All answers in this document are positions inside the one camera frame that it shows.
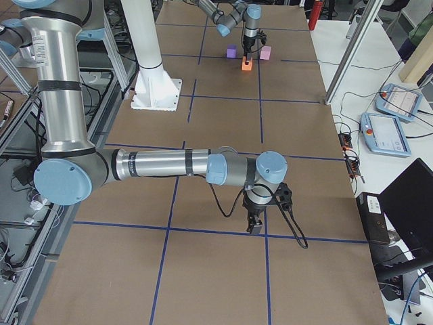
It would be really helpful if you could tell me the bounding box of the black laptop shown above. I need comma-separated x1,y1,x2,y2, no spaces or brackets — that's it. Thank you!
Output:
376,158,432,281

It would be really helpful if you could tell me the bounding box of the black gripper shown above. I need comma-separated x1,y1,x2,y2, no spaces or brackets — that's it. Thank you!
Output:
242,35,256,64

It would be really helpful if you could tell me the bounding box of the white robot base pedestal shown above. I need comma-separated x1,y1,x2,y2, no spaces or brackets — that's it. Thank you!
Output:
121,0,182,111

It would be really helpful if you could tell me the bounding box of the aluminium frame post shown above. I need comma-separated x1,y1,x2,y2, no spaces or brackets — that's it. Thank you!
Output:
324,0,384,105

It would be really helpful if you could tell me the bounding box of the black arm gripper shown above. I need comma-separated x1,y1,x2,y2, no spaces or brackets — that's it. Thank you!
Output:
242,192,269,235

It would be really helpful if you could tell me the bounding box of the red cylinder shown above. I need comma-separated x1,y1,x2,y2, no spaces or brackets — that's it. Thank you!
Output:
309,0,323,30

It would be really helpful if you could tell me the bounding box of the pink foam cube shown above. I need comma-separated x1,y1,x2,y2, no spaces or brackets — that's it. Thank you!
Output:
260,46,272,60

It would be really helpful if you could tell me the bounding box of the near blue teach pendant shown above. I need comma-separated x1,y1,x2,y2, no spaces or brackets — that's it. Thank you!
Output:
360,112,411,158

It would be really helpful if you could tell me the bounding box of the blue teach pendant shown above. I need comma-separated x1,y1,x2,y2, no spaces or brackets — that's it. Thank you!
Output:
360,112,411,158
375,83,423,123

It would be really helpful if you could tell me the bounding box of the purple foam cube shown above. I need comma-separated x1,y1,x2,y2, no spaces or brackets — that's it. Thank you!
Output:
226,44,237,58

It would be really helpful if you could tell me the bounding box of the orange foam cube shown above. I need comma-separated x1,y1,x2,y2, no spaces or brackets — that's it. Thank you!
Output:
241,56,253,71

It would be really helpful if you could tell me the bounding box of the black computer box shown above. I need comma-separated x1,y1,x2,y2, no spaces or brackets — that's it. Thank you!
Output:
356,192,390,245

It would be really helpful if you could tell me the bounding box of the far blue teach pendant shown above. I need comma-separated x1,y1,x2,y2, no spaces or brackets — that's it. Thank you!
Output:
375,83,423,123

